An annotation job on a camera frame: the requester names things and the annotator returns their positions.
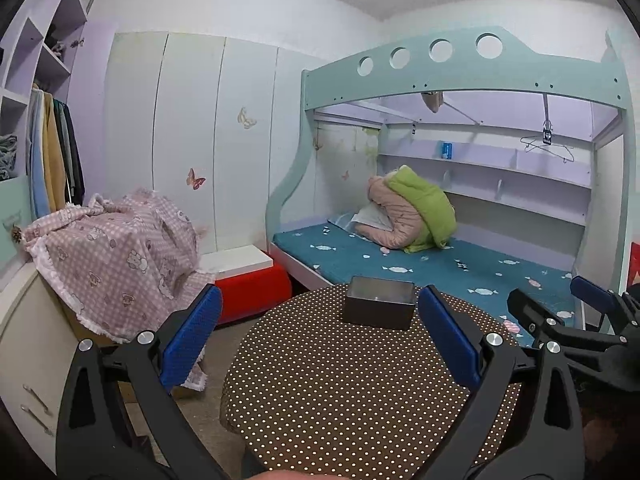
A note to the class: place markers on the brown polka-dot round table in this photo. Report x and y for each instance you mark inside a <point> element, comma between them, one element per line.
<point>350,400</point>

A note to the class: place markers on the purple open shelf unit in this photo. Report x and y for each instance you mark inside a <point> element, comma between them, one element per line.
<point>75,25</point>

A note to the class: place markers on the small blue box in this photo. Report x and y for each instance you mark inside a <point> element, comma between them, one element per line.
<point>447,150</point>

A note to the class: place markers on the light blue hanging garment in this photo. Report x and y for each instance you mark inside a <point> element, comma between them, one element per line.
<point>36,160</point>

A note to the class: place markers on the black hanging garment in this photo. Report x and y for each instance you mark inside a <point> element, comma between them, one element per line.
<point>75,160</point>

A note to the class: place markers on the teal bunk bed frame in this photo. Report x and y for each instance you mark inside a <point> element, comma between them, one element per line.
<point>450,75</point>

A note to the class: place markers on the black hanging tag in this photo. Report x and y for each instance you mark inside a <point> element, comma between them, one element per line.
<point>547,134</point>

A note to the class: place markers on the brown pinecone ornament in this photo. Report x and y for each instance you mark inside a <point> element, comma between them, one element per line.
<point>17,234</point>

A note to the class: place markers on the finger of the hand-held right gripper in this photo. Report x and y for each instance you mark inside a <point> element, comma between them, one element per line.
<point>530,310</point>
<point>592,291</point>

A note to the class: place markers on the green padded jacket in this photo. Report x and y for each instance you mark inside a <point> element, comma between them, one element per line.
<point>430,210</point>

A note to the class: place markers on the white wardrobe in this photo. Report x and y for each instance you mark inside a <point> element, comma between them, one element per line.
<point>200,85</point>

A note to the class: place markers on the light blue pillow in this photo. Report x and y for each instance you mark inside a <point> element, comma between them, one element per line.
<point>342,221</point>

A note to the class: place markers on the white flat box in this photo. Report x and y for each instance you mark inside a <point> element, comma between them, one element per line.
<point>235,259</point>

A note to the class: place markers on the grey folded clothes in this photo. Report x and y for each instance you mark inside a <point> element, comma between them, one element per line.
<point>7,157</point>

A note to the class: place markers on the blue candy print bedsheet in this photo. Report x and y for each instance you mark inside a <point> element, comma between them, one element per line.
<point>450,270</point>

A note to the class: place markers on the red storage stool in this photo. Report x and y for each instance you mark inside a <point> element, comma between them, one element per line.
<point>250,292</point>

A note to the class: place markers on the silver metal tin box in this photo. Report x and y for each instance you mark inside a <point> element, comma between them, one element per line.
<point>377,310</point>

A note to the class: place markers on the dark folded clothes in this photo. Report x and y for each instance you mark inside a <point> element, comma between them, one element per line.
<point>56,46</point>

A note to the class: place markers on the pink checked bear blanket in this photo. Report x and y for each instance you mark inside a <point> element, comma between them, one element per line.
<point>115,260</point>

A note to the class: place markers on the person's right forearm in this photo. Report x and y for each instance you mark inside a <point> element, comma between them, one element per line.
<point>612,435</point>

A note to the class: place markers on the mustard hanging garment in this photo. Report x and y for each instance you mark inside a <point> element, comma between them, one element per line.
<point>52,160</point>

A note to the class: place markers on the pink butterfly sticker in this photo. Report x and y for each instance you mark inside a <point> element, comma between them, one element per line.
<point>195,178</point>

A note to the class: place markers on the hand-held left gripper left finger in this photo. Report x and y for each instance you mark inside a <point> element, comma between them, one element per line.
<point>192,330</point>

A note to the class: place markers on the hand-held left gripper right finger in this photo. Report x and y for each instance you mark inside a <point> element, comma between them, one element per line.
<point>447,332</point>

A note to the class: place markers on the white drawer cabinet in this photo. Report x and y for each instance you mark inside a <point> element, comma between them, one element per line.
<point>30,360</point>

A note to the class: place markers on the grey-green hanging garment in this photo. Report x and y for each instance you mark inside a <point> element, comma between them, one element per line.
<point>62,150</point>

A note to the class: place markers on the yellow butterfly sticker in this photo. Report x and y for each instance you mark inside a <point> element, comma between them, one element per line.
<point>246,117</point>

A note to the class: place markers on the beige hanging ornament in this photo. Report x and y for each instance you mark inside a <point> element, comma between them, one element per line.
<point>433,101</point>

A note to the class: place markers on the pink padded jacket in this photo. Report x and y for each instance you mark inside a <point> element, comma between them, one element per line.
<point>395,210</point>

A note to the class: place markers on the white pillow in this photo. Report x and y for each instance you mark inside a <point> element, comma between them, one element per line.
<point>370,219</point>

